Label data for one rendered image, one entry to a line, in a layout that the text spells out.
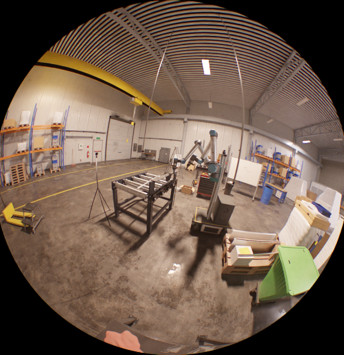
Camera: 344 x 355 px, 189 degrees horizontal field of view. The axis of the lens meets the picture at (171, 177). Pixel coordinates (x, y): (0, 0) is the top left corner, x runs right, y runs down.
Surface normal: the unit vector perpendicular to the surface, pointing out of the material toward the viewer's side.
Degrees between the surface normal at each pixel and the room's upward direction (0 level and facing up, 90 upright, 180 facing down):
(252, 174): 90
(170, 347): 0
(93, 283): 0
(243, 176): 90
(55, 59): 90
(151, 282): 0
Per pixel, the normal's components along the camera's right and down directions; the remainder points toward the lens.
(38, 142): 0.93, 0.22
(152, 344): 0.14, -0.96
